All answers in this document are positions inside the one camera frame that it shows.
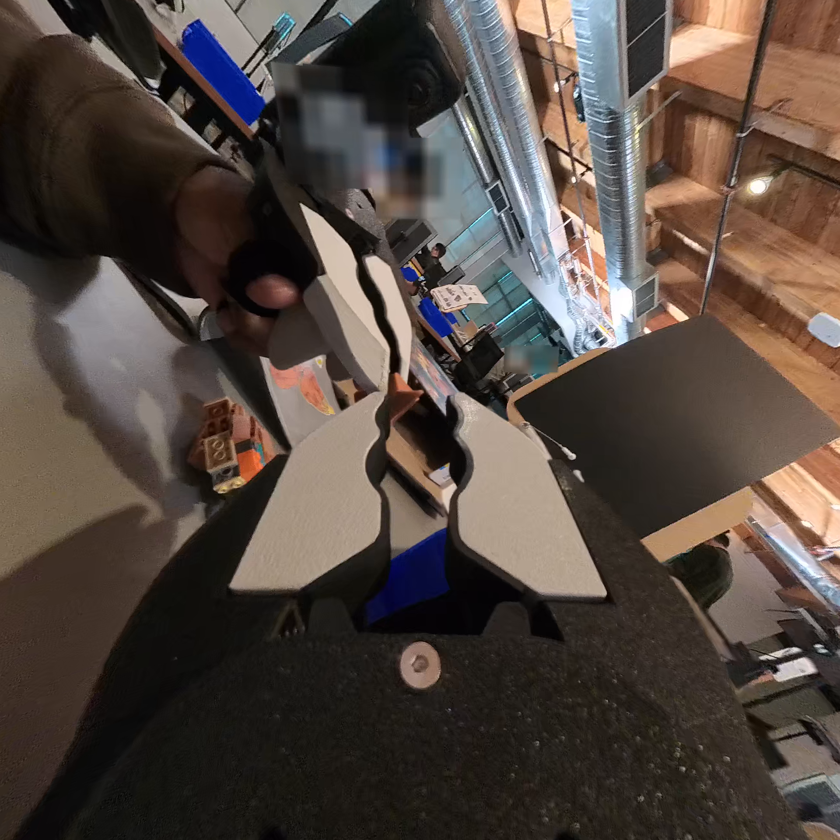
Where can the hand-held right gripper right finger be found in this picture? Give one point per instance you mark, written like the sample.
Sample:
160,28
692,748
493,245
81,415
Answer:
525,525

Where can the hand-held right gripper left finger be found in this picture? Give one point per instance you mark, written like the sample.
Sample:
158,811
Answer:
309,519

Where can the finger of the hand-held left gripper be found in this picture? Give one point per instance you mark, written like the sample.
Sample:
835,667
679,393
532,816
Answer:
344,309
394,309

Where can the small brown toy brick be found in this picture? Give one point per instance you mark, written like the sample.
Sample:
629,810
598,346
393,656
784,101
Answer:
400,397

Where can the brown toy brick model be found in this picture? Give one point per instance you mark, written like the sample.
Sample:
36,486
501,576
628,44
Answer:
226,446

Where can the stack of blue plastic bins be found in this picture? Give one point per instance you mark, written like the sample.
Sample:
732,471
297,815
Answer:
410,578

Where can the person's left forearm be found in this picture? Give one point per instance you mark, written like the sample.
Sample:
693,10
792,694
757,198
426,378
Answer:
92,145

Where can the person's left hand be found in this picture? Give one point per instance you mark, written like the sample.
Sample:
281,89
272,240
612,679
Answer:
210,236

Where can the small blue bin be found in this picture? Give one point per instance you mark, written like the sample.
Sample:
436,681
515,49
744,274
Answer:
437,318
223,72

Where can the white sign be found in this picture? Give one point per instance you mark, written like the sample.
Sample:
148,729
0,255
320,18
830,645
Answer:
457,297

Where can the printed instruction booklet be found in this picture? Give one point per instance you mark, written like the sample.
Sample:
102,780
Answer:
305,394

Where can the printed cardboard box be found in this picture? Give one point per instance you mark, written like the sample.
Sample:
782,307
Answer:
420,460

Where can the silver spiral pipes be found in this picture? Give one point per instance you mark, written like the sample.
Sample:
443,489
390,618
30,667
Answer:
505,145

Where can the black board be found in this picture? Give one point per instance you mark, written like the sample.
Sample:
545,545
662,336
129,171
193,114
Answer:
670,420

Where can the large silver ventilation duct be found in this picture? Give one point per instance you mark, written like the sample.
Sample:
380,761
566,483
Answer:
617,131

